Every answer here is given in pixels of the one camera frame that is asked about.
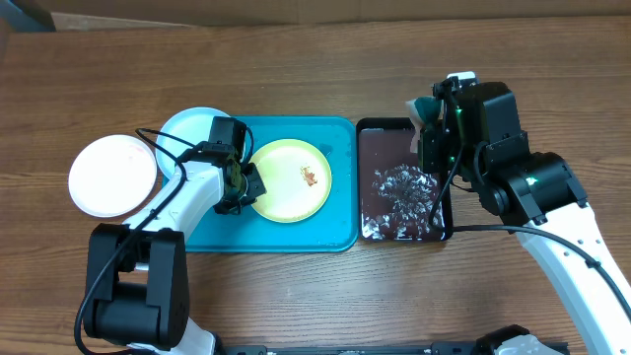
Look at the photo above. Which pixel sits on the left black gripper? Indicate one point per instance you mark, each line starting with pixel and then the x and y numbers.
pixel 256 188

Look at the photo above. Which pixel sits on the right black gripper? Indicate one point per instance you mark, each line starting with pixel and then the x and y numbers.
pixel 437 142

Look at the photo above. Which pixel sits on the green sponge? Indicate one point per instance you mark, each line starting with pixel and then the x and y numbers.
pixel 423 111

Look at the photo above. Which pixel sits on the yellow plate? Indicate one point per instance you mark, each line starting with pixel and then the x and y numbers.
pixel 297 178

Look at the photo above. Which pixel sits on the white pink plate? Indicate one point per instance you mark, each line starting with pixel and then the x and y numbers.
pixel 112 176

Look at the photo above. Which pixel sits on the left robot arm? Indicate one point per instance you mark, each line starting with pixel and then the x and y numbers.
pixel 137 293

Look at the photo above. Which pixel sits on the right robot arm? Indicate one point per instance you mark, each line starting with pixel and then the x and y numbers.
pixel 472 130

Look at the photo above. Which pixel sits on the black water tray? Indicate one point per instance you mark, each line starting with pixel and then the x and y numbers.
pixel 397 201

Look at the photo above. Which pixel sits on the teal plastic tray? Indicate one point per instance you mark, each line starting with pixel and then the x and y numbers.
pixel 334 227

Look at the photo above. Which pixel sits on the brown cardboard backdrop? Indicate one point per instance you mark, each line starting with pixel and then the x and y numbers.
pixel 273 12

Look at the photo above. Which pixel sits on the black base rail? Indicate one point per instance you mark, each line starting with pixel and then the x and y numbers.
pixel 436 348

